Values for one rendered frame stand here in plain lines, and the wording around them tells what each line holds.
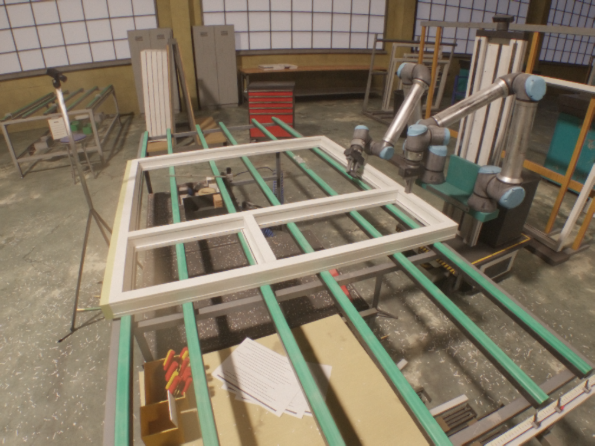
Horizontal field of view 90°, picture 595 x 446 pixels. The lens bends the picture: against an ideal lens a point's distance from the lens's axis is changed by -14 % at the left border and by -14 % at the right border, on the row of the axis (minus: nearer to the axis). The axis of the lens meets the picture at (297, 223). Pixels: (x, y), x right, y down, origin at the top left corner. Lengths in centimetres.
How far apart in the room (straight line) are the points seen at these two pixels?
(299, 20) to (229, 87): 256
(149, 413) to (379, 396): 75
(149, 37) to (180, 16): 84
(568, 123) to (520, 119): 327
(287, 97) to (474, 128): 331
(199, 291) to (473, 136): 207
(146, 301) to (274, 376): 51
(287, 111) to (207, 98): 377
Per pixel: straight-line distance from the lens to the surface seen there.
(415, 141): 174
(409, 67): 242
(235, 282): 123
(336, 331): 142
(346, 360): 134
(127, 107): 930
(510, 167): 214
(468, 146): 264
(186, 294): 123
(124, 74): 920
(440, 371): 222
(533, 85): 202
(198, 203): 244
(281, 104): 532
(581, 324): 302
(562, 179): 386
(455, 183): 266
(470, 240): 273
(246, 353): 135
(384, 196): 187
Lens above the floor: 169
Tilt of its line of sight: 30 degrees down
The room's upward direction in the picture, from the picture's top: straight up
